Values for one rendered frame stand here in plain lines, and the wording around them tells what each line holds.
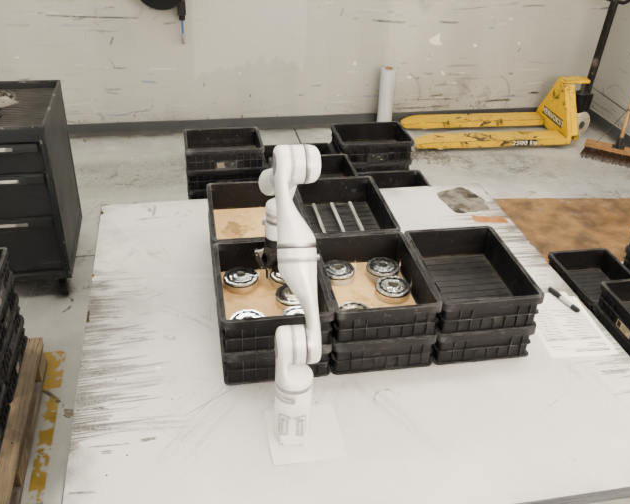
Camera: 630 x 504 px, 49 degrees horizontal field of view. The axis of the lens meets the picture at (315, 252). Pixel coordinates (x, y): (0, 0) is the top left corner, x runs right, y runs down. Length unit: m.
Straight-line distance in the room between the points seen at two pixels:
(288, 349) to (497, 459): 0.61
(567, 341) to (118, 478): 1.35
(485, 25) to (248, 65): 1.80
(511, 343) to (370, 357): 0.42
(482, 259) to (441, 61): 3.37
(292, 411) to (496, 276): 0.86
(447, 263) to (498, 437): 0.63
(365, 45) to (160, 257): 3.19
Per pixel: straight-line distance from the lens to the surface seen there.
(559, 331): 2.29
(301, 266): 1.56
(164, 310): 2.23
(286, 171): 1.57
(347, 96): 5.39
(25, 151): 3.19
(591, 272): 3.49
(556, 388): 2.08
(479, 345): 2.05
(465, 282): 2.19
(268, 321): 1.79
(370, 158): 3.70
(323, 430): 1.82
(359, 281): 2.12
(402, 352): 1.97
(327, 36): 5.21
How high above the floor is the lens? 2.03
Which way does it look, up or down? 32 degrees down
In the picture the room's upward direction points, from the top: 3 degrees clockwise
